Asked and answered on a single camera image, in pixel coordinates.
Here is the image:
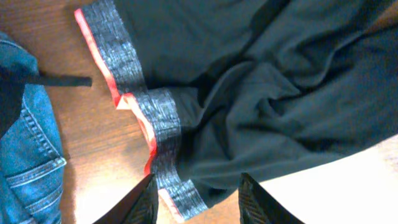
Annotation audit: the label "black leggings with red waistband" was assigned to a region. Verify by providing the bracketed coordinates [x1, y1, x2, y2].
[75, 0, 397, 221]

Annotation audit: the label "black garment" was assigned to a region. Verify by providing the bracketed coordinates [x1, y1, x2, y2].
[1, 67, 92, 137]

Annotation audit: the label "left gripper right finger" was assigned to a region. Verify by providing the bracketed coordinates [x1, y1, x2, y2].
[238, 173, 303, 224]

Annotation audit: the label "blue denim jeans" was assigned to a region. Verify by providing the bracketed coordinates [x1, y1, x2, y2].
[1, 34, 67, 223]

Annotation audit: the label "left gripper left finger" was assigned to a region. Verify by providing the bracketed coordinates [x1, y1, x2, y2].
[95, 174, 159, 224]

